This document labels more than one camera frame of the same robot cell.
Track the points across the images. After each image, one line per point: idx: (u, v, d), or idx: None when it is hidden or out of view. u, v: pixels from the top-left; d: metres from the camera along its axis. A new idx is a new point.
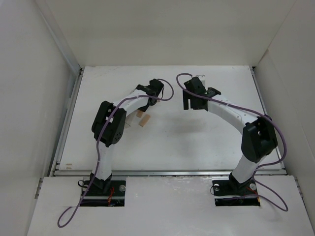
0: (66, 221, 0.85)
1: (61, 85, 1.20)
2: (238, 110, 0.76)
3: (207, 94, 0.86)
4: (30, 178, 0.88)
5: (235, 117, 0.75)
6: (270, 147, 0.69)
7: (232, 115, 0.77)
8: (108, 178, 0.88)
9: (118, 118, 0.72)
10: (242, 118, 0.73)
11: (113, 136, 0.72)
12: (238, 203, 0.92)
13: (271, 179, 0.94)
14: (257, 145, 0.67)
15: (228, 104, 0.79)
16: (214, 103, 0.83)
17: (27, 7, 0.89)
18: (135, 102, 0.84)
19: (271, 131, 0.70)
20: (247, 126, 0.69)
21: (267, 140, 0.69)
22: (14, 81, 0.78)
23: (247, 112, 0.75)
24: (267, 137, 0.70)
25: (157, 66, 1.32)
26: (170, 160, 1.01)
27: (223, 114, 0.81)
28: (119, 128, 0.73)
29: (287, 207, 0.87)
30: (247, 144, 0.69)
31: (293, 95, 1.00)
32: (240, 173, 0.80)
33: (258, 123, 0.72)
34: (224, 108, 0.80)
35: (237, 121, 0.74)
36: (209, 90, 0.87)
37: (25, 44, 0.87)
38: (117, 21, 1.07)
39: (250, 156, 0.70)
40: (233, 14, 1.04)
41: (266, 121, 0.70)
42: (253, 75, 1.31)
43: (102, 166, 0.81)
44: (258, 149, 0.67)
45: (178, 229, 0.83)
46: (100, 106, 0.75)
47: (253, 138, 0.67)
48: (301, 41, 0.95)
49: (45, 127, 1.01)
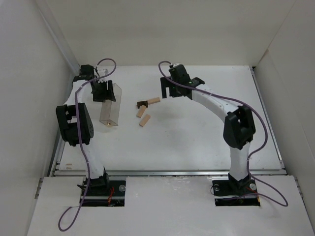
0: (68, 224, 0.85)
1: (61, 84, 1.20)
2: (221, 100, 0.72)
3: (191, 83, 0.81)
4: (30, 178, 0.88)
5: (218, 106, 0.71)
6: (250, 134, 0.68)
7: (214, 104, 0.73)
8: (105, 173, 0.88)
9: (83, 114, 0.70)
10: (224, 108, 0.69)
11: (89, 132, 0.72)
12: (238, 203, 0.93)
13: (271, 179, 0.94)
14: (238, 134, 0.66)
15: (211, 94, 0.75)
16: (198, 93, 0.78)
17: (28, 7, 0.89)
18: (82, 93, 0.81)
19: (251, 119, 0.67)
20: (228, 115, 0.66)
21: (247, 128, 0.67)
22: (14, 82, 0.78)
23: (229, 101, 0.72)
24: (246, 125, 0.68)
25: (157, 66, 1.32)
26: (170, 160, 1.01)
27: (206, 104, 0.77)
28: (88, 121, 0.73)
29: (287, 202, 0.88)
30: (230, 133, 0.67)
31: (293, 95, 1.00)
32: (236, 169, 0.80)
33: (239, 111, 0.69)
34: (207, 98, 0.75)
35: (220, 110, 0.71)
36: (193, 79, 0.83)
37: (25, 44, 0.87)
38: (117, 21, 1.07)
39: (233, 143, 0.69)
40: (233, 14, 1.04)
41: (246, 108, 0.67)
42: (253, 75, 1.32)
43: (94, 164, 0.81)
44: (238, 137, 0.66)
45: (178, 229, 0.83)
46: (57, 113, 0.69)
47: (234, 128, 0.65)
48: (301, 41, 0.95)
49: (45, 127, 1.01)
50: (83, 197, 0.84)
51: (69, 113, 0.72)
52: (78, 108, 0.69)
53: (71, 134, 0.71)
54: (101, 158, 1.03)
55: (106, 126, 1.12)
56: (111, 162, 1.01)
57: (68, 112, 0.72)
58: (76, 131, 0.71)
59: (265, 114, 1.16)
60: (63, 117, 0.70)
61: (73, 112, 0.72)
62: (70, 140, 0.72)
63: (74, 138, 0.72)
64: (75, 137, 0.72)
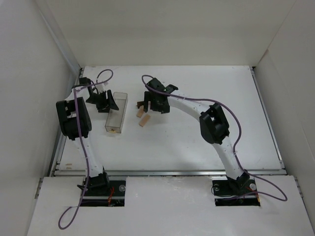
0: (67, 223, 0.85)
1: (61, 84, 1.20)
2: (194, 102, 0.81)
3: (166, 91, 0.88)
4: (30, 178, 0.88)
5: (192, 108, 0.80)
6: (224, 130, 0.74)
7: (188, 107, 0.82)
8: (105, 173, 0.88)
9: (82, 107, 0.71)
10: (197, 109, 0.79)
11: (88, 125, 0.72)
12: (238, 203, 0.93)
13: (271, 179, 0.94)
14: (213, 131, 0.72)
15: (185, 98, 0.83)
16: (173, 98, 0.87)
17: (28, 7, 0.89)
18: (80, 94, 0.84)
19: (223, 115, 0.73)
20: (201, 115, 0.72)
21: (221, 124, 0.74)
22: (14, 82, 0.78)
23: (201, 103, 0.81)
24: (219, 121, 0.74)
25: (157, 66, 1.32)
26: (169, 160, 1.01)
27: (182, 108, 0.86)
28: (87, 114, 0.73)
29: (286, 197, 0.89)
30: (206, 131, 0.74)
31: (293, 95, 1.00)
32: (226, 167, 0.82)
33: (211, 110, 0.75)
34: (181, 102, 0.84)
35: (194, 112, 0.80)
36: (168, 87, 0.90)
37: (26, 44, 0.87)
38: (118, 21, 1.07)
39: (209, 140, 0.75)
40: (233, 14, 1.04)
41: (217, 107, 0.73)
42: (253, 75, 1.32)
43: (93, 161, 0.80)
44: (214, 134, 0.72)
45: (178, 229, 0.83)
46: (57, 108, 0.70)
47: (208, 126, 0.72)
48: (301, 41, 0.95)
49: (45, 127, 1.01)
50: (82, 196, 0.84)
51: (68, 108, 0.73)
52: (77, 101, 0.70)
53: (70, 127, 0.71)
54: (101, 158, 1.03)
55: (109, 132, 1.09)
56: (111, 162, 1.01)
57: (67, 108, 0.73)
58: (75, 124, 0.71)
59: (265, 114, 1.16)
60: (62, 110, 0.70)
61: (72, 107, 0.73)
62: (69, 134, 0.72)
63: (73, 132, 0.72)
64: (74, 131, 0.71)
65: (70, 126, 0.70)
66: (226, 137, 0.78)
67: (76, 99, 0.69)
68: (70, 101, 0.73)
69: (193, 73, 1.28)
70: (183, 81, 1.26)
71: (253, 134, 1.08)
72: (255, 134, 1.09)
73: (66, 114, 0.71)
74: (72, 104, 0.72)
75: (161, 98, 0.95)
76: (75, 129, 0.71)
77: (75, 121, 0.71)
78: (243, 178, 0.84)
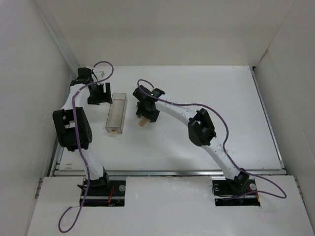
0: (67, 227, 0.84)
1: (61, 84, 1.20)
2: (181, 107, 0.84)
3: (153, 95, 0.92)
4: (30, 178, 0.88)
5: (180, 114, 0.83)
6: (210, 132, 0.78)
7: (176, 112, 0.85)
8: (105, 174, 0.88)
9: (81, 118, 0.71)
10: (185, 114, 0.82)
11: (87, 137, 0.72)
12: (238, 203, 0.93)
13: (271, 179, 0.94)
14: (201, 134, 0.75)
15: (173, 103, 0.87)
16: (161, 103, 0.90)
17: (27, 6, 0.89)
18: (80, 96, 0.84)
19: (209, 119, 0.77)
20: (190, 121, 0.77)
21: (207, 128, 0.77)
22: (13, 82, 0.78)
23: (189, 108, 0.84)
24: (206, 125, 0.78)
25: (157, 66, 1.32)
26: (170, 161, 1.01)
27: (170, 113, 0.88)
28: (86, 125, 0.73)
29: (285, 194, 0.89)
30: (194, 135, 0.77)
31: (293, 95, 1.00)
32: (225, 171, 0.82)
33: (199, 115, 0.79)
34: (170, 107, 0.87)
35: (182, 117, 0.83)
36: (155, 91, 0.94)
37: (25, 44, 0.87)
38: (118, 21, 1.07)
39: (198, 143, 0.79)
40: (233, 14, 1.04)
41: (204, 112, 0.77)
42: (253, 75, 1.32)
43: (93, 167, 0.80)
44: (202, 137, 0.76)
45: (178, 229, 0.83)
46: (54, 119, 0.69)
47: (196, 130, 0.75)
48: (302, 41, 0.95)
49: (45, 127, 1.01)
50: (82, 201, 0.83)
51: (66, 117, 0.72)
52: (76, 112, 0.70)
53: (69, 139, 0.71)
54: (102, 158, 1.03)
55: (110, 133, 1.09)
56: (111, 162, 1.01)
57: (65, 117, 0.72)
58: (74, 135, 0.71)
59: (266, 114, 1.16)
60: (60, 121, 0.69)
61: (70, 116, 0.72)
62: (68, 145, 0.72)
63: (71, 144, 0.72)
64: (73, 143, 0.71)
65: (68, 138, 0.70)
66: (213, 138, 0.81)
67: (74, 109, 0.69)
68: (69, 109, 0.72)
69: (193, 74, 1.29)
70: (183, 81, 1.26)
71: (253, 134, 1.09)
72: (255, 134, 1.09)
73: (63, 125, 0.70)
74: (71, 113, 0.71)
75: (149, 102, 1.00)
76: (74, 141, 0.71)
77: (74, 133, 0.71)
78: (242, 178, 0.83)
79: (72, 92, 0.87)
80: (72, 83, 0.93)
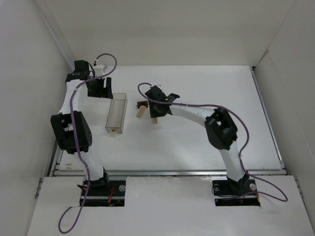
0: (68, 227, 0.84)
1: (61, 84, 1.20)
2: (197, 108, 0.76)
3: (168, 100, 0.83)
4: (30, 178, 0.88)
5: (196, 115, 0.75)
6: (232, 133, 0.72)
7: (191, 113, 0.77)
8: (106, 174, 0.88)
9: (80, 122, 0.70)
10: (202, 114, 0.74)
11: (86, 140, 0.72)
12: (238, 203, 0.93)
13: (271, 181, 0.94)
14: (221, 135, 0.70)
15: (187, 104, 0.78)
16: (174, 106, 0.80)
17: (27, 6, 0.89)
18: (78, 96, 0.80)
19: (229, 118, 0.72)
20: (206, 120, 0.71)
21: (229, 128, 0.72)
22: (13, 82, 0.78)
23: (205, 108, 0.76)
24: (226, 125, 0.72)
25: (157, 66, 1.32)
26: (170, 161, 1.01)
27: (185, 115, 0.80)
28: (86, 129, 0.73)
29: (286, 197, 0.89)
30: (213, 136, 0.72)
31: (293, 95, 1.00)
32: (230, 172, 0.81)
33: (216, 114, 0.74)
34: (184, 108, 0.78)
35: (199, 118, 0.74)
36: (170, 96, 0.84)
37: (25, 44, 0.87)
38: (117, 21, 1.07)
39: (218, 145, 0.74)
40: (232, 14, 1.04)
41: (222, 110, 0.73)
42: (253, 75, 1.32)
43: (93, 169, 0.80)
44: (222, 138, 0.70)
45: (178, 229, 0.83)
46: (52, 123, 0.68)
47: (215, 131, 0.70)
48: (301, 42, 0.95)
49: (45, 127, 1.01)
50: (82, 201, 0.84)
51: (65, 121, 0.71)
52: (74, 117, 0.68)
53: (68, 142, 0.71)
54: (102, 158, 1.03)
55: (110, 133, 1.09)
56: (111, 162, 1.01)
57: (64, 121, 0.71)
58: (73, 140, 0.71)
59: (265, 114, 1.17)
60: (59, 125, 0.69)
61: (69, 120, 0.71)
62: (68, 148, 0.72)
63: (71, 147, 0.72)
64: (73, 146, 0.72)
65: (68, 141, 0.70)
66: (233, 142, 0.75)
67: (73, 114, 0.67)
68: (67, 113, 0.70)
69: (193, 74, 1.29)
70: (183, 81, 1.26)
71: (253, 134, 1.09)
72: (254, 134, 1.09)
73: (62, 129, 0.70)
74: (69, 117, 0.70)
75: (164, 108, 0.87)
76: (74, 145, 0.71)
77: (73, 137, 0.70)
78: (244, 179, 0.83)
79: (69, 89, 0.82)
80: (68, 78, 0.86)
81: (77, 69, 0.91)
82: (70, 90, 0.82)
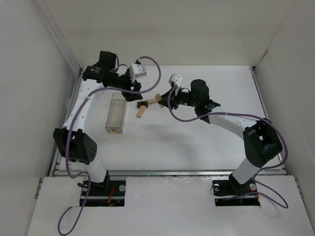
0: (67, 228, 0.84)
1: (61, 84, 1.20)
2: (237, 117, 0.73)
3: (207, 107, 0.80)
4: (30, 178, 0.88)
5: (236, 124, 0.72)
6: (274, 151, 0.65)
7: (231, 123, 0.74)
8: (107, 177, 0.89)
9: (81, 142, 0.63)
10: (241, 124, 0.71)
11: (88, 158, 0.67)
12: (238, 203, 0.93)
13: (271, 186, 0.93)
14: (261, 150, 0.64)
15: (227, 112, 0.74)
16: (214, 114, 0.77)
17: (27, 6, 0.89)
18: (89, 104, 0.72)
19: (273, 133, 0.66)
20: (246, 130, 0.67)
21: (271, 145, 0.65)
22: (13, 82, 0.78)
23: (246, 118, 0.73)
24: (269, 141, 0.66)
25: (157, 66, 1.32)
26: (170, 161, 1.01)
27: (224, 124, 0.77)
28: (88, 147, 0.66)
29: (287, 204, 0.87)
30: (250, 150, 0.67)
31: (293, 95, 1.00)
32: (239, 175, 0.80)
33: (259, 127, 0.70)
34: (223, 117, 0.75)
35: (237, 127, 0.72)
36: (209, 103, 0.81)
37: (25, 44, 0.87)
38: (117, 20, 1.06)
39: (256, 162, 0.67)
40: (232, 14, 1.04)
41: (265, 123, 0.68)
42: (253, 75, 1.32)
43: (95, 176, 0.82)
44: (262, 154, 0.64)
45: (178, 229, 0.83)
46: (55, 135, 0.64)
47: (254, 143, 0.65)
48: (301, 42, 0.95)
49: (45, 127, 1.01)
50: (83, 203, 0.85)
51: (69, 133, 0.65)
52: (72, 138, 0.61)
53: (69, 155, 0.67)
54: (102, 158, 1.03)
55: (110, 133, 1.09)
56: (111, 162, 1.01)
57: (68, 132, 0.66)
58: (73, 155, 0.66)
59: (266, 115, 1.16)
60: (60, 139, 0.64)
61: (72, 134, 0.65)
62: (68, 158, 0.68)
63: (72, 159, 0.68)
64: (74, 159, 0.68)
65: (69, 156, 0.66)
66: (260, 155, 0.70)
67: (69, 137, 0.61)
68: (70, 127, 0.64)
69: (193, 74, 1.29)
70: (183, 81, 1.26)
71: None
72: None
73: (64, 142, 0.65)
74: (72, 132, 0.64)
75: (199, 109, 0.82)
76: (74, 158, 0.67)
77: (74, 153, 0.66)
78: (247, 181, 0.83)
79: (82, 91, 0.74)
80: (84, 75, 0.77)
81: (100, 63, 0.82)
82: (83, 94, 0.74)
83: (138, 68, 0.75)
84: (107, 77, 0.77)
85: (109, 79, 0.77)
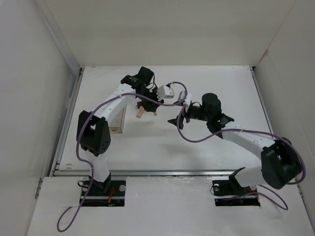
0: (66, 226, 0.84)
1: (61, 84, 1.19)
2: (254, 134, 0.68)
3: (220, 121, 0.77)
4: (30, 178, 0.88)
5: (251, 142, 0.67)
6: (295, 172, 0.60)
7: (246, 141, 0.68)
8: (108, 178, 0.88)
9: (100, 127, 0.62)
10: (258, 143, 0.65)
11: (99, 147, 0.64)
12: (238, 203, 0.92)
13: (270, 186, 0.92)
14: (280, 173, 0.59)
15: (242, 129, 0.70)
16: (228, 131, 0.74)
17: (27, 7, 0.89)
18: (118, 102, 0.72)
19: (293, 155, 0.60)
20: (264, 150, 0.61)
21: (290, 166, 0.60)
22: (14, 83, 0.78)
23: (264, 136, 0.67)
24: (288, 162, 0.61)
25: (157, 66, 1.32)
26: (170, 161, 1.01)
27: (238, 141, 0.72)
28: (104, 137, 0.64)
29: (287, 206, 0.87)
30: (268, 171, 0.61)
31: (293, 95, 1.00)
32: (244, 180, 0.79)
33: (277, 146, 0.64)
34: (238, 134, 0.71)
35: (253, 146, 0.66)
36: (222, 117, 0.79)
37: (25, 44, 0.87)
38: (117, 21, 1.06)
39: (274, 184, 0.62)
40: (232, 14, 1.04)
41: (284, 143, 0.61)
42: (253, 75, 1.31)
43: (98, 174, 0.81)
44: (282, 177, 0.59)
45: (178, 229, 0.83)
46: (81, 116, 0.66)
47: (274, 165, 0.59)
48: (301, 42, 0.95)
49: (45, 128, 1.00)
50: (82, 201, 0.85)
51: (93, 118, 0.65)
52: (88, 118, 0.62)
53: (83, 140, 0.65)
54: None
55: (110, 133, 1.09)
56: (110, 162, 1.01)
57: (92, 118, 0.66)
58: (88, 140, 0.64)
59: (266, 114, 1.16)
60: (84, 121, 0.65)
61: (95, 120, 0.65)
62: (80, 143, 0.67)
63: (83, 145, 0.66)
64: (86, 145, 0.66)
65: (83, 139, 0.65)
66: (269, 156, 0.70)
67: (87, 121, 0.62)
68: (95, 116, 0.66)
69: (192, 73, 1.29)
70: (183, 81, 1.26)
71: None
72: None
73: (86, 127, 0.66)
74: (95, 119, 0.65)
75: (211, 122, 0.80)
76: (86, 144, 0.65)
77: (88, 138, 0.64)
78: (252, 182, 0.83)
79: (117, 91, 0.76)
80: (123, 80, 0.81)
81: (138, 75, 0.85)
82: (117, 93, 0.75)
83: (168, 90, 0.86)
84: (141, 88, 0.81)
85: (142, 91, 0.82)
